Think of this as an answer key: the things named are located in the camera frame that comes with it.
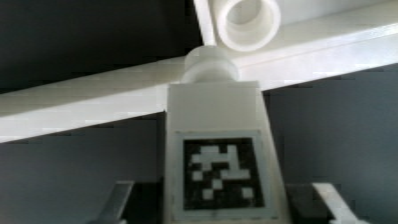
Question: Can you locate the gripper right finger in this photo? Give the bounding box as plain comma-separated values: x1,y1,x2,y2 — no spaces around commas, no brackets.
312,183,367,224

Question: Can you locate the white square tabletop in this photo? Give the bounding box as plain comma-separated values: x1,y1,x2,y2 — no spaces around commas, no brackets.
193,0,398,52

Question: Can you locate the white U-shaped fence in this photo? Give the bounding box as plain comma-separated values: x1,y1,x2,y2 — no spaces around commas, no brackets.
0,0,398,143

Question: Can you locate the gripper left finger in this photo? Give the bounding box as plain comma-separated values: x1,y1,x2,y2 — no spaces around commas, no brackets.
86,181,134,224

